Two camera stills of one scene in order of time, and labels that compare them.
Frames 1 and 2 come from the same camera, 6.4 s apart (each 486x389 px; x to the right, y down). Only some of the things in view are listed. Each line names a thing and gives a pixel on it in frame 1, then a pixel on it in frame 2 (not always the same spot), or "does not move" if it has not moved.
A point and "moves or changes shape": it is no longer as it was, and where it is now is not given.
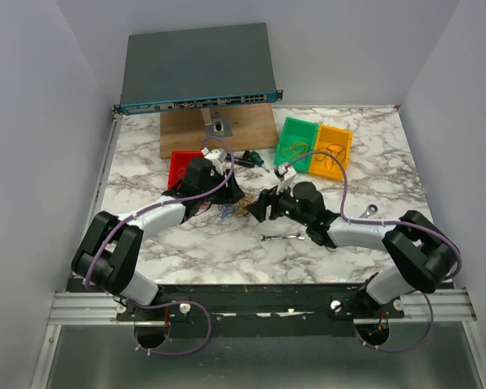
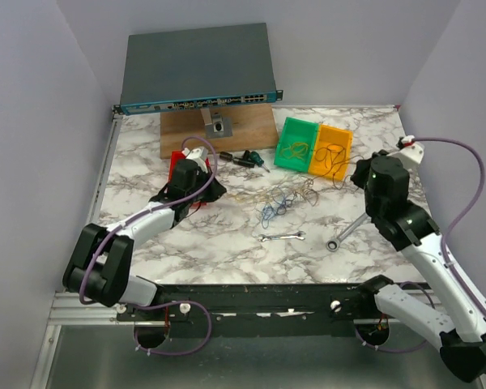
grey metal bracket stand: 215,124 does not move
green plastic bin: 297,138 does not move
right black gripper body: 283,203 -> 360,174
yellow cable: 294,149 does not move
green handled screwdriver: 256,158 does not move
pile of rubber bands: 242,203 moves or changes shape
